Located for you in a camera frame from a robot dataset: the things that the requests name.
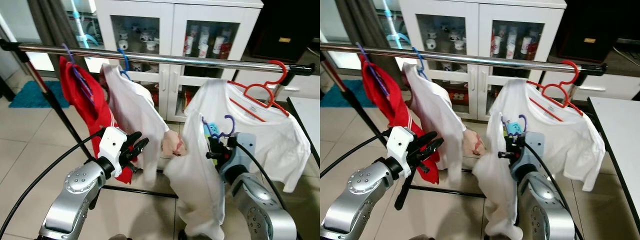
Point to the purple plastic hanger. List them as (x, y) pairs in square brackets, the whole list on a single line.
[(525, 120), (82, 85), (233, 124), (375, 75)]

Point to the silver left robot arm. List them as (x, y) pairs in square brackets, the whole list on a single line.
[(75, 195), (357, 200)]

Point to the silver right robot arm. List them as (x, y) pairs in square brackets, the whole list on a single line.
[(260, 210), (542, 210)]

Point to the blue plastic hanger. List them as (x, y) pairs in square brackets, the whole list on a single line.
[(125, 62), (420, 62)]

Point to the red plastic hanger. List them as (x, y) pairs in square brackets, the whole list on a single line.
[(576, 67), (285, 70)]

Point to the white long sleeve shirt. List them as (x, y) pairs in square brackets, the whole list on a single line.
[(132, 107), (435, 110)]

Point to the pinkish beige cloth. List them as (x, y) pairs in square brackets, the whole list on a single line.
[(474, 142), (173, 144)]

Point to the red garment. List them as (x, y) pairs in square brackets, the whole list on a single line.
[(390, 105), (87, 105)]

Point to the white short sleeve T-shirt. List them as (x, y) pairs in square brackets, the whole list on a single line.
[(575, 140), (280, 140)]

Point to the chrome and black clothes rack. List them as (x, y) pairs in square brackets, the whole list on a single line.
[(175, 59), (475, 59)]

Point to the dark robot foot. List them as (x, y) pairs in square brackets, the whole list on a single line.
[(422, 237), (117, 237)]

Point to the white table with black edge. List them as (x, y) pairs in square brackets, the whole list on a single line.
[(307, 120), (620, 145)]

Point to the white low drawer unit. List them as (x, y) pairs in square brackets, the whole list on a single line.
[(300, 87), (600, 87)]

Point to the teal rug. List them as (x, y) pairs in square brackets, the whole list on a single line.
[(32, 95), (340, 95)]

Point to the white glass door cabinet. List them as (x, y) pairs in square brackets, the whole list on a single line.
[(477, 25), (172, 25)]

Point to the light blue plastic stand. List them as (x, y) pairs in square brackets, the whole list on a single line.
[(392, 20), (80, 20)]

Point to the black cabinet with gold label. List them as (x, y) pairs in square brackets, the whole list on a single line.
[(600, 25), (295, 25)]

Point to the dark grey curtain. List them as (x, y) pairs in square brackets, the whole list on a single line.
[(357, 25), (47, 25)]

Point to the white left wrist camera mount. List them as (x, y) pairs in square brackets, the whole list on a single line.
[(400, 145), (111, 145)]

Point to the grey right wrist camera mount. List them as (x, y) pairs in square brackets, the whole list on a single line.
[(535, 145), (245, 147)]

